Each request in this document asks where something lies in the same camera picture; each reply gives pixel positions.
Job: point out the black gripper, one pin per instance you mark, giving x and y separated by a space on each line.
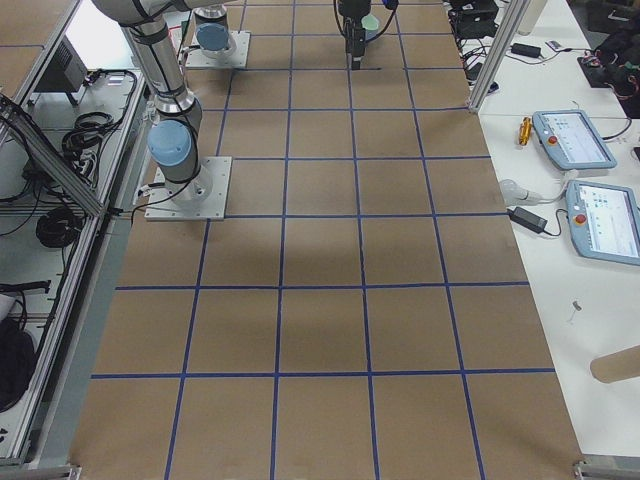
353 15

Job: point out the green bowl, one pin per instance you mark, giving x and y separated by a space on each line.
370 22

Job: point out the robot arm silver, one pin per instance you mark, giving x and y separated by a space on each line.
212 32
173 142

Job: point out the blue bowl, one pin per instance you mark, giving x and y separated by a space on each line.
370 35

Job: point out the yellow tool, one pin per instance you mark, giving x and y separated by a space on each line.
524 133

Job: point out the white light bulb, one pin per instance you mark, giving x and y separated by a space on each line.
515 195

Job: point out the far teach pendant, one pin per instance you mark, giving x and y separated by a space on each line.
571 141

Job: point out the teach pendant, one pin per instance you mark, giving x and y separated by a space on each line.
603 221
571 141

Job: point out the black power adapter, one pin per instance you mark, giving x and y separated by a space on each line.
527 219

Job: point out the near teach pendant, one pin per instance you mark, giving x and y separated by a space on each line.
603 221

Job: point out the cardboard tube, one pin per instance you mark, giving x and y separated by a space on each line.
617 366

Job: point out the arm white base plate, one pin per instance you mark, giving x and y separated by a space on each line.
204 198
234 57

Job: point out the aluminium frame post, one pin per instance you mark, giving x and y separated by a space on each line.
513 15

